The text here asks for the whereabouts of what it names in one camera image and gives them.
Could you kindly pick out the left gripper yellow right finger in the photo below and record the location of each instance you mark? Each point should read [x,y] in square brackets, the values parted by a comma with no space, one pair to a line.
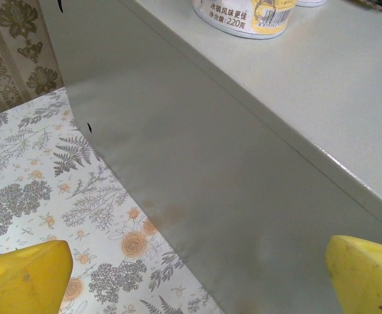
[367,281]

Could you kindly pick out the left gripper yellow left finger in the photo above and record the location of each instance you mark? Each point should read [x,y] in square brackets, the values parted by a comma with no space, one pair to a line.
[21,281]

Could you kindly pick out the orange label can white lid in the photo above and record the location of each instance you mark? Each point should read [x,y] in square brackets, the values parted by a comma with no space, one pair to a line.
[310,2]

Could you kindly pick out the yellow label can white lid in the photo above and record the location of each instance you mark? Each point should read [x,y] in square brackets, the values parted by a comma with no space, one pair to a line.
[243,23]

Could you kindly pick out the grey metal box counter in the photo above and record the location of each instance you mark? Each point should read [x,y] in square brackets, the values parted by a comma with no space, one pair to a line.
[210,147]

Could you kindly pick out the floral table covering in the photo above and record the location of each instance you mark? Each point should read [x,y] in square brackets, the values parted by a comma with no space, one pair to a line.
[30,170]

